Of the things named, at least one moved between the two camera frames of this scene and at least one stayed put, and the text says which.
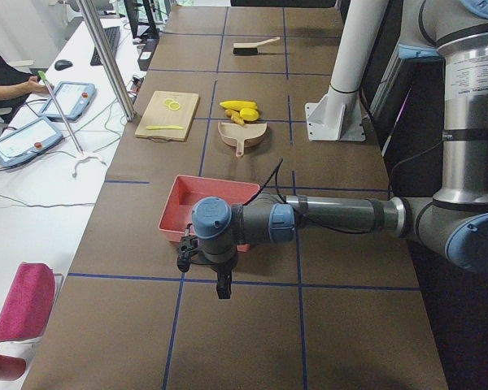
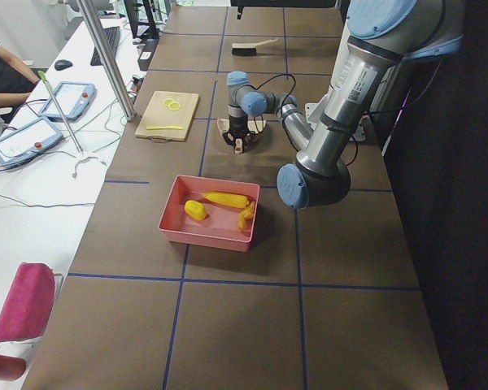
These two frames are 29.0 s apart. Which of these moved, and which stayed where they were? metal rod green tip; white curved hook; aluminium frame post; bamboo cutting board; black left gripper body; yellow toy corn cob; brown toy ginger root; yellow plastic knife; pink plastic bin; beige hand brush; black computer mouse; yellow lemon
Moved: black left gripper body; brown toy ginger root; yellow toy corn cob; yellow lemon
Stayed: pink plastic bin; yellow plastic knife; white curved hook; metal rod green tip; beige hand brush; aluminium frame post; black computer mouse; bamboo cutting board
